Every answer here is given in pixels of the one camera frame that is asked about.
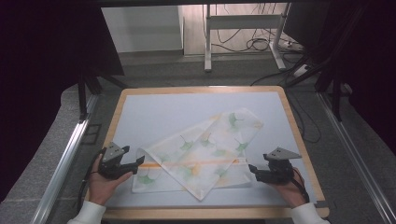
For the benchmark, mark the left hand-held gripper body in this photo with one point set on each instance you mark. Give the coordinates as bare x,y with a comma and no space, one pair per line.
112,163

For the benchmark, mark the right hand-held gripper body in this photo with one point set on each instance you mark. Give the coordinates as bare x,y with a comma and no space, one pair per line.
278,170

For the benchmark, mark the white leaf print cloth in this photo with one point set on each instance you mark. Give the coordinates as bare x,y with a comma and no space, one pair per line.
199,149

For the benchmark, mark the person's right hand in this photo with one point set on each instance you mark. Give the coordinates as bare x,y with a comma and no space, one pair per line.
289,191

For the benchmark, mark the person's left hand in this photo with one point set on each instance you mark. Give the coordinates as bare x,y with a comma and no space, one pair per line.
104,186

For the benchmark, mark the dark floor socket cover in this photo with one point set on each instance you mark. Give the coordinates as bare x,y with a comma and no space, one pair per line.
91,133

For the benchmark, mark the white table mat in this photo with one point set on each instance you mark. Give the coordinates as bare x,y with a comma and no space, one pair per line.
155,115

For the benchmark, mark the black metal stand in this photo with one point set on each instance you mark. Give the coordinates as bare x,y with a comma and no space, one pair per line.
82,99
336,99

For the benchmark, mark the wooden table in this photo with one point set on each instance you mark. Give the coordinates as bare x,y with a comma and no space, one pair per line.
202,214

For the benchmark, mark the white power strip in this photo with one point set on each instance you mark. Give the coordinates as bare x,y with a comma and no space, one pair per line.
292,45
301,70

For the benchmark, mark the dark curtain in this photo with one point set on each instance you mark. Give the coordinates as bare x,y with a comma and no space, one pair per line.
376,77
37,77

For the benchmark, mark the white cabinet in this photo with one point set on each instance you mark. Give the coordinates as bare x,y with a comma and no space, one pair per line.
140,28

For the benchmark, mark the aluminium rail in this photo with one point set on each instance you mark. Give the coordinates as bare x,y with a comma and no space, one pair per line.
62,161
351,149

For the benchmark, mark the white metal desk frame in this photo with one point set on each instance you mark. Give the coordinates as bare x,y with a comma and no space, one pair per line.
243,21

